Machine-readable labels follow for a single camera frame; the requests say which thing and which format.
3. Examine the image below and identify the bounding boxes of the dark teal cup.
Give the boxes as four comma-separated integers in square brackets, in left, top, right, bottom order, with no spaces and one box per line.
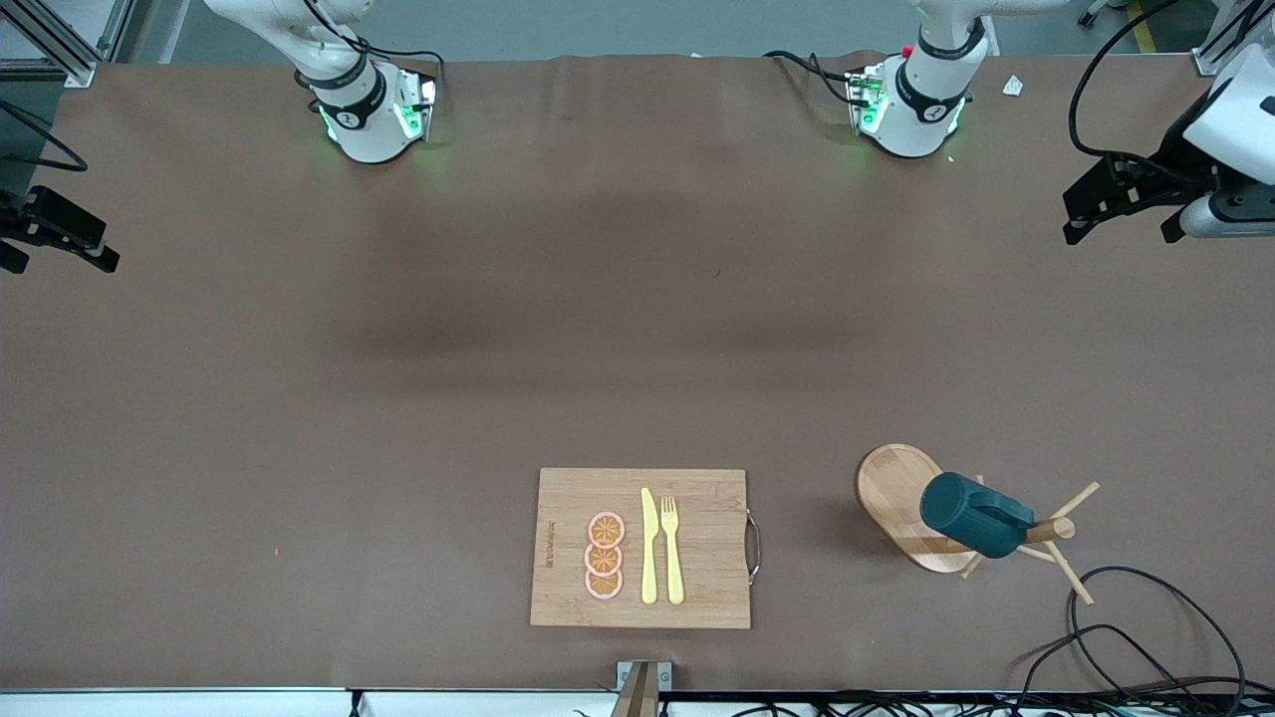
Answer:
[918,471,1037,560]

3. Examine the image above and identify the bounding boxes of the brown table cover mat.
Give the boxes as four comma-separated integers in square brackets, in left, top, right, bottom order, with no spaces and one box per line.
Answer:
[0,52,1275,694]

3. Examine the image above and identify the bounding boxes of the wooden mug tree stand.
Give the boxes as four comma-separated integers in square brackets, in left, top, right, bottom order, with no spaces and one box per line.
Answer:
[855,443,1103,607]

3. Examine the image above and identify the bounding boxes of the bamboo cutting board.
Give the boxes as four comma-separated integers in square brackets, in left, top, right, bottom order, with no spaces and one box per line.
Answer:
[529,467,764,630]

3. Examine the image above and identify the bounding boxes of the yellow plastic fork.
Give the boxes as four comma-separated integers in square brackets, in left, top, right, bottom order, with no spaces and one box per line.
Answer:
[660,496,686,606]

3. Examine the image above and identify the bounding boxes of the yellow plastic knife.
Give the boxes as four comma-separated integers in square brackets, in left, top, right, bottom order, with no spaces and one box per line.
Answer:
[639,487,660,605]

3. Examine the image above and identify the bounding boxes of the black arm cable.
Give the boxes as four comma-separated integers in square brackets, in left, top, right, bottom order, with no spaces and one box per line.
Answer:
[0,98,89,174]
[1069,0,1275,190]

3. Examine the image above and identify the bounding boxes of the aluminium frame profile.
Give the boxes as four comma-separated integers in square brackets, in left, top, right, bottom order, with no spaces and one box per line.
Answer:
[1190,0,1275,77]
[0,0,136,90]

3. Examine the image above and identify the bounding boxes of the black loose cable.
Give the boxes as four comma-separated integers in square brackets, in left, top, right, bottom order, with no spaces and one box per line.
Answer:
[1068,564,1248,703]
[1014,623,1191,710]

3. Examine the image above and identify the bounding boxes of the white table edge rail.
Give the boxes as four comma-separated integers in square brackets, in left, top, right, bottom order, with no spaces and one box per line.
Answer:
[0,687,1275,717]

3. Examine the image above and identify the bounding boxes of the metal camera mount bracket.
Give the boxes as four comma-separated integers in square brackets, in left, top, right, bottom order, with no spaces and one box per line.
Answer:
[610,660,674,717]

